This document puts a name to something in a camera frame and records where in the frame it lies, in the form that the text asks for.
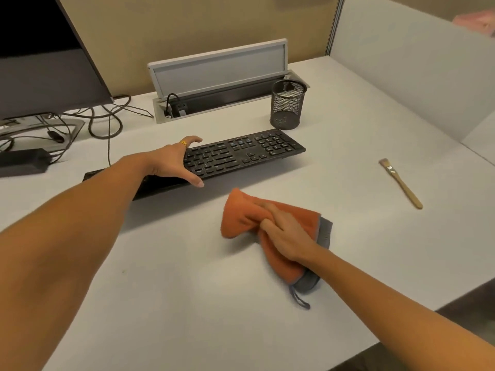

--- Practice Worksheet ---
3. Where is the orange and grey cleaning cloth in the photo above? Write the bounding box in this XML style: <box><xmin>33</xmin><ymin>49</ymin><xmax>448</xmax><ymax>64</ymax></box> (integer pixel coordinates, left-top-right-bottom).
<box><xmin>220</xmin><ymin>188</ymin><xmax>334</xmax><ymax>310</ymax></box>

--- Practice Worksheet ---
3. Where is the person's right hand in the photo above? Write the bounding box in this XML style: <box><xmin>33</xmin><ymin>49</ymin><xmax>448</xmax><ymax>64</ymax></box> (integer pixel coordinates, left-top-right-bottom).
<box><xmin>253</xmin><ymin>201</ymin><xmax>322</xmax><ymax>265</ymax></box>

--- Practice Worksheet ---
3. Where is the silver partition post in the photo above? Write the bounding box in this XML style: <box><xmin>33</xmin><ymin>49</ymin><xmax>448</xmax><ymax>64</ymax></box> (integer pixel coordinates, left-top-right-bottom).
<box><xmin>326</xmin><ymin>0</ymin><xmax>345</xmax><ymax>56</ymax></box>

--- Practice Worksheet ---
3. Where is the thin black cable with switch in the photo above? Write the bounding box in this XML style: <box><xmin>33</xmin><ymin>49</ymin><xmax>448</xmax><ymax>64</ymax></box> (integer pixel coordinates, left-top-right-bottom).
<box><xmin>0</xmin><ymin>114</ymin><xmax>78</xmax><ymax>163</ymax></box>

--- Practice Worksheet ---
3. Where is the beige desk partition panel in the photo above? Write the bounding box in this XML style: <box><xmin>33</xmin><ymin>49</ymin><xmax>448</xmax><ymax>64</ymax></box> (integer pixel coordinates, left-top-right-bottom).
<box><xmin>54</xmin><ymin>0</ymin><xmax>345</xmax><ymax>98</ymax></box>

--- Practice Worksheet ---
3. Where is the silver monitor stand base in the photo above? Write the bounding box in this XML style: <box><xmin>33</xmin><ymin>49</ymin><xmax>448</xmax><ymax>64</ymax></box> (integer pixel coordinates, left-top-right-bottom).
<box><xmin>0</xmin><ymin>115</ymin><xmax>86</xmax><ymax>152</ymax></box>

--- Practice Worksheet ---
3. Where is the wooden handled brush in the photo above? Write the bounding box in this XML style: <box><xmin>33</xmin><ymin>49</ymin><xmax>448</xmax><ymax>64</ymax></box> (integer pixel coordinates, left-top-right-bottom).
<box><xmin>378</xmin><ymin>158</ymin><xmax>424</xmax><ymax>210</ymax></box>

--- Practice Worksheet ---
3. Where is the black keyboard cable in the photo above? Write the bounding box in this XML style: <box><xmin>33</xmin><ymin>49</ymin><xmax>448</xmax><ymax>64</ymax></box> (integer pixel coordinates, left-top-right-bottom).
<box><xmin>106</xmin><ymin>112</ymin><xmax>115</xmax><ymax>167</ymax></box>

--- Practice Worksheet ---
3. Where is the white desk partition panel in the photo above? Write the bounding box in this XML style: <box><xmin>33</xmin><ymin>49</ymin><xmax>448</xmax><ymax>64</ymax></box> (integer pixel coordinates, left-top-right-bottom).
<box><xmin>329</xmin><ymin>0</ymin><xmax>495</xmax><ymax>166</ymax></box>

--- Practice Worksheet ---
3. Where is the person's right forearm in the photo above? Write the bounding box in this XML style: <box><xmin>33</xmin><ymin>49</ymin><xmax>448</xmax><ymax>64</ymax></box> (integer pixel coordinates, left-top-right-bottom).
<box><xmin>305</xmin><ymin>243</ymin><xmax>495</xmax><ymax>371</ymax></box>

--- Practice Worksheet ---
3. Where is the black power adapter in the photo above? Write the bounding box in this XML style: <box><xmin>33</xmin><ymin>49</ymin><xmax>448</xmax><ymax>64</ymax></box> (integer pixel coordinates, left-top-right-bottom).
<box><xmin>0</xmin><ymin>148</ymin><xmax>52</xmax><ymax>178</ymax></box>

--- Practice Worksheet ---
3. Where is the black mesh pen holder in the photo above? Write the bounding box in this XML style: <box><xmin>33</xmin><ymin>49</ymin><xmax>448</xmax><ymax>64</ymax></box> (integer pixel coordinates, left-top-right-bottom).
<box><xmin>269</xmin><ymin>79</ymin><xmax>306</xmax><ymax>130</ymax></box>

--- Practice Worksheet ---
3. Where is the black computer keyboard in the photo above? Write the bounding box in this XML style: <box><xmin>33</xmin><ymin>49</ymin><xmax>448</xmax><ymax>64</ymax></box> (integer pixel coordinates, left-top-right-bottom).
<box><xmin>82</xmin><ymin>128</ymin><xmax>306</xmax><ymax>201</ymax></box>

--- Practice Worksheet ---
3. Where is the black power plug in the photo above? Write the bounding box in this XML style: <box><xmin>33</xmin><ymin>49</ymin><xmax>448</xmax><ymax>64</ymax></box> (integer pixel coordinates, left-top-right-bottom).
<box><xmin>166</xmin><ymin>93</ymin><xmax>188</xmax><ymax>117</ymax></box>

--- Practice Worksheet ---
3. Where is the black looped cable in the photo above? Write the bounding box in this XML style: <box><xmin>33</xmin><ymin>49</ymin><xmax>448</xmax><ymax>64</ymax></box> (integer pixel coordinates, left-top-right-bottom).
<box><xmin>87</xmin><ymin>94</ymin><xmax>154</xmax><ymax>140</ymax></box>

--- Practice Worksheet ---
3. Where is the person's left forearm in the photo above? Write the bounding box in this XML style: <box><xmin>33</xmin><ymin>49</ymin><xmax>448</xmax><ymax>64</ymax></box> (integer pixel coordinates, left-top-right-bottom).
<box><xmin>0</xmin><ymin>148</ymin><xmax>155</xmax><ymax>371</ymax></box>

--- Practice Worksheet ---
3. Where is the black computer monitor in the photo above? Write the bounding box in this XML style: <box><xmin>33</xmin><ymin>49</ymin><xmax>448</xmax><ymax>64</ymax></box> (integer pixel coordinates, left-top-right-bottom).
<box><xmin>0</xmin><ymin>0</ymin><xmax>115</xmax><ymax>119</ymax></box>

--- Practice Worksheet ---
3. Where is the person's left hand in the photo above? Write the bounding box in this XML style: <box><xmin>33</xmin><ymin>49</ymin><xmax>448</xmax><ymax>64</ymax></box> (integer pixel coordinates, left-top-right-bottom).
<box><xmin>146</xmin><ymin>136</ymin><xmax>205</xmax><ymax>189</ymax></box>

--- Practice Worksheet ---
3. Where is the grey desk cable box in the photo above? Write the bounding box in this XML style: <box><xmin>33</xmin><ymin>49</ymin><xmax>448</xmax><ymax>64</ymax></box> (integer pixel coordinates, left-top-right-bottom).
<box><xmin>147</xmin><ymin>38</ymin><xmax>311</xmax><ymax>125</ymax></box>

